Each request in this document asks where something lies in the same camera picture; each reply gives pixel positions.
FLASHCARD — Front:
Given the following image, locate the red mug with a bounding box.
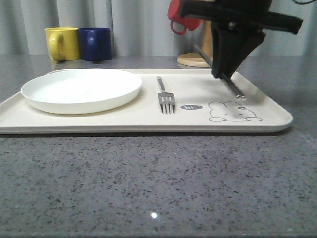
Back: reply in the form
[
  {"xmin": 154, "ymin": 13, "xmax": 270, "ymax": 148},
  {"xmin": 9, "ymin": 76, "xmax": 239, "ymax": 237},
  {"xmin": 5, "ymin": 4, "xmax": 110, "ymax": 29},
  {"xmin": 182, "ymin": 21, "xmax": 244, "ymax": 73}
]
[{"xmin": 167, "ymin": 0, "xmax": 202, "ymax": 35}]

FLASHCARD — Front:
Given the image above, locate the grey curtain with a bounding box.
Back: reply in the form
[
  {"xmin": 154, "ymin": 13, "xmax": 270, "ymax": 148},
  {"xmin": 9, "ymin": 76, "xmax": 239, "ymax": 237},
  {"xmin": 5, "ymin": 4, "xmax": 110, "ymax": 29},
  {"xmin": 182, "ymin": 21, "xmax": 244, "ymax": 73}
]
[{"xmin": 0, "ymin": 0, "xmax": 317, "ymax": 56}]

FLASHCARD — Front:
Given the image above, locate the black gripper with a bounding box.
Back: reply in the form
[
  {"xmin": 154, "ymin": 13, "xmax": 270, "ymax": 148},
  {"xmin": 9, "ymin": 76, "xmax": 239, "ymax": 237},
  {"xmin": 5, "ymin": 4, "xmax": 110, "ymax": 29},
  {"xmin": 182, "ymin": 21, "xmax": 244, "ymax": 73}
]
[{"xmin": 178, "ymin": 0, "xmax": 303, "ymax": 78}]

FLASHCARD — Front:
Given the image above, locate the silver fork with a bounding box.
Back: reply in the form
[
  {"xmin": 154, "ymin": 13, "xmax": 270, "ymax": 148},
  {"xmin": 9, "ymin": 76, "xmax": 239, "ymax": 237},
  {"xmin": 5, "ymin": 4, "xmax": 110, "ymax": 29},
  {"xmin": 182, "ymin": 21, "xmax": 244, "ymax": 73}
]
[{"xmin": 157, "ymin": 76, "xmax": 175, "ymax": 114}]

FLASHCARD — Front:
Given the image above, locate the white round plate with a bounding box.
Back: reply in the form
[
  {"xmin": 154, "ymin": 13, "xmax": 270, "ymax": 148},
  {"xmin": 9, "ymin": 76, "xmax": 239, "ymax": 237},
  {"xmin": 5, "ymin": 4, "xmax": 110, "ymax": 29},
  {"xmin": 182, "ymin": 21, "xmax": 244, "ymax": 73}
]
[{"xmin": 21, "ymin": 69, "xmax": 142, "ymax": 114}]

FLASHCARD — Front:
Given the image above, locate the yellow mug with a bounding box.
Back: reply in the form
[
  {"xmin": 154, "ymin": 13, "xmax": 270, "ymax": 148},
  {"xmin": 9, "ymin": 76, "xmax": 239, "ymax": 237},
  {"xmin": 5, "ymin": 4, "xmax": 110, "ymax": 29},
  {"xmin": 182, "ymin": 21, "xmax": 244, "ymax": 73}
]
[{"xmin": 45, "ymin": 27, "xmax": 80, "ymax": 61}]

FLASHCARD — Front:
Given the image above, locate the cream rabbit serving tray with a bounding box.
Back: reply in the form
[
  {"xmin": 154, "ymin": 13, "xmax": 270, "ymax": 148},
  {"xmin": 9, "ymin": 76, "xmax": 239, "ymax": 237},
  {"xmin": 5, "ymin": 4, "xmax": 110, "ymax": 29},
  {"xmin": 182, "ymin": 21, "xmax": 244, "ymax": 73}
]
[{"xmin": 0, "ymin": 69, "xmax": 293, "ymax": 134}]

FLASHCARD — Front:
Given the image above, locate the dark blue mug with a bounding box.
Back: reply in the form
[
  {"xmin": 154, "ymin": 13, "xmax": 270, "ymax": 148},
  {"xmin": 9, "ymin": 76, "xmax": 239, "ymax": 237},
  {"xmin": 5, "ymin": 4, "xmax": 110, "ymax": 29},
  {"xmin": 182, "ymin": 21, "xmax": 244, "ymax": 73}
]
[{"xmin": 77, "ymin": 27, "xmax": 112, "ymax": 61}]

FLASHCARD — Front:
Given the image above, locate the silver chopstick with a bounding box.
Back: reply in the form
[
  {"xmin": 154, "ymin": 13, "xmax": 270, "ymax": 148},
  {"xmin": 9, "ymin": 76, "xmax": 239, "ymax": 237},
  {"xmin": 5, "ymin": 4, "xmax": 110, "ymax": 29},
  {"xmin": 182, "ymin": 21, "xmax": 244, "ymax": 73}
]
[
  {"xmin": 193, "ymin": 44, "xmax": 242, "ymax": 99},
  {"xmin": 197, "ymin": 44, "xmax": 246, "ymax": 99}
]

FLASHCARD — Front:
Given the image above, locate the wooden mug tree stand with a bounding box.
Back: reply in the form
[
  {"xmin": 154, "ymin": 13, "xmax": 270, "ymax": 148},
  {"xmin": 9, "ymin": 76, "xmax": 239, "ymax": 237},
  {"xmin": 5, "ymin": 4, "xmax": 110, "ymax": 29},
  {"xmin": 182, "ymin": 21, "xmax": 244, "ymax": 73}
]
[{"xmin": 177, "ymin": 21, "xmax": 213, "ymax": 68}]

